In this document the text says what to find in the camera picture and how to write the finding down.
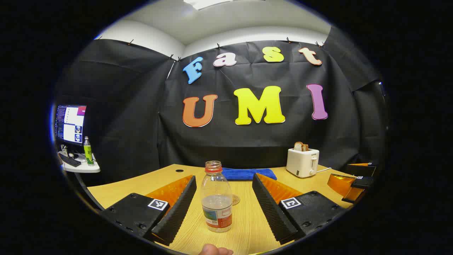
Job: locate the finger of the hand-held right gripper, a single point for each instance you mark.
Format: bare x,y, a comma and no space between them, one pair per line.
364,169
362,183

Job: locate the computer monitor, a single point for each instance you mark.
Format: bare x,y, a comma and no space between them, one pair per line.
70,124

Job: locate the toasted bread slice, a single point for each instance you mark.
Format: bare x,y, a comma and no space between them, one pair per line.
305,147
298,146

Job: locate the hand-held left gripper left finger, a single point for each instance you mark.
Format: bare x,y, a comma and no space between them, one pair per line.
178,209

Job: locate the clear plastic water bottle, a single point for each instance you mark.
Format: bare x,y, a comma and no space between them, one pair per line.
216,209

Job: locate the white toaster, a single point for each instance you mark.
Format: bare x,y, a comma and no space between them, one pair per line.
301,163

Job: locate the blue folded towel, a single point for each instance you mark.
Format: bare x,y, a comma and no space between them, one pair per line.
244,173

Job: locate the white side table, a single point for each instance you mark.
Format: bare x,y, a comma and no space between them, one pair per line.
85,167

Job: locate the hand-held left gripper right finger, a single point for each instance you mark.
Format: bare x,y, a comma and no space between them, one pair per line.
270,209

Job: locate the green drink bottle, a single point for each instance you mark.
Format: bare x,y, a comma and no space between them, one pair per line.
88,152

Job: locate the black keyboard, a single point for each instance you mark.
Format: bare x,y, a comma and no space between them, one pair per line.
70,160

